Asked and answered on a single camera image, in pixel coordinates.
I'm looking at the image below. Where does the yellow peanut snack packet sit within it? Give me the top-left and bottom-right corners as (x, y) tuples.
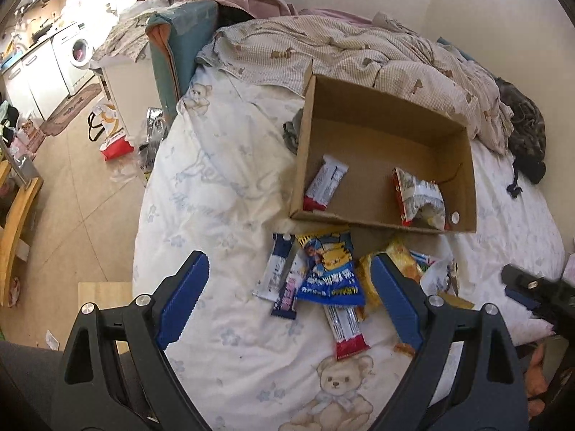
(438, 292), (475, 309)

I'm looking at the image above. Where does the beige checkered duvet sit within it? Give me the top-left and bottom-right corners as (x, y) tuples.
(197, 13), (514, 155)

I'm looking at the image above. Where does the white purple cone snack packet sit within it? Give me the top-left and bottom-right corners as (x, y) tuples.
(271, 251), (308, 320)

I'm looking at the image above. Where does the white cabinet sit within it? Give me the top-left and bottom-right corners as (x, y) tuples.
(89, 45), (162, 136)

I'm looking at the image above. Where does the silver foil bag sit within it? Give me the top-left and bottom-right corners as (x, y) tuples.
(135, 107), (169, 175)

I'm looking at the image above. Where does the white red snack bag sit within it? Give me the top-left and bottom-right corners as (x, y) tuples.
(392, 167), (446, 231)

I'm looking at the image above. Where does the red white shopping bag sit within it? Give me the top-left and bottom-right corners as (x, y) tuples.
(87, 99), (134, 162)

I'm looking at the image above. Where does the white washing machine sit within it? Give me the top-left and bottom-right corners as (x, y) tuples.
(52, 22), (93, 96)

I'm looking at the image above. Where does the brown cardboard box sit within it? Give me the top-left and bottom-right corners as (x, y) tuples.
(289, 68), (477, 232)

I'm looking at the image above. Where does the wooden chair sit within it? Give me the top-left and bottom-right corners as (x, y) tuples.
(0, 177), (43, 306)

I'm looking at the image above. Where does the blue tiger snack bag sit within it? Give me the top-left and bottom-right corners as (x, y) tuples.
(296, 227), (365, 306)

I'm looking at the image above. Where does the teal orange cushion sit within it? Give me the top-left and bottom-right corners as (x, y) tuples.
(145, 0), (218, 124)

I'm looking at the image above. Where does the yellow chips snack bag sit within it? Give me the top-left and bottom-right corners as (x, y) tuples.
(355, 238), (424, 321)

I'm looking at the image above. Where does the dark patterned garment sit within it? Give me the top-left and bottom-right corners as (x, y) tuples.
(495, 77), (547, 199)

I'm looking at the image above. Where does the white blue snack bar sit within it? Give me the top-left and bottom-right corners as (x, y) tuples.
(252, 233), (295, 302)

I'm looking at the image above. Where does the red white wafer bar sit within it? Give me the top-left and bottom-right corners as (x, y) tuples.
(323, 306), (369, 361)
(303, 155), (349, 211)

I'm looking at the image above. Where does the grey cloth by box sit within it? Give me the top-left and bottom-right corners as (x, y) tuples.
(282, 109), (303, 155)

